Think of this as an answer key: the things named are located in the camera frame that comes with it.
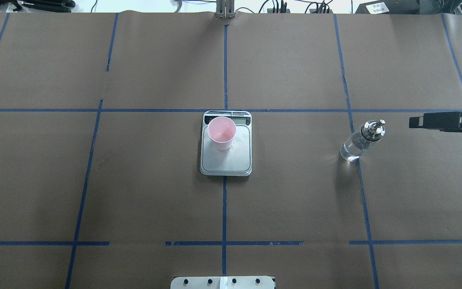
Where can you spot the clear glass sauce bottle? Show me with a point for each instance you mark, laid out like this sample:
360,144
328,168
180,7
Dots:
363,139

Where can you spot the pink plastic cup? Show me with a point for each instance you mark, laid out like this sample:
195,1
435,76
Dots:
222,131

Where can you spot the grey digital kitchen scale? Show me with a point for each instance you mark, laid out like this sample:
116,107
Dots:
233,158

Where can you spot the black box with label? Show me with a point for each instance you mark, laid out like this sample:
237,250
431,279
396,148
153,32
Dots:
389,7

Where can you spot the black tripod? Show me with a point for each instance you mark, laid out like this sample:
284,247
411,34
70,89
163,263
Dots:
60,6

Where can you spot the aluminium frame post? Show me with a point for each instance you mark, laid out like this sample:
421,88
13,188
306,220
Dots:
225,9

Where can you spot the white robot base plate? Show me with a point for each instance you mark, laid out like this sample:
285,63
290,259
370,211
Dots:
224,282

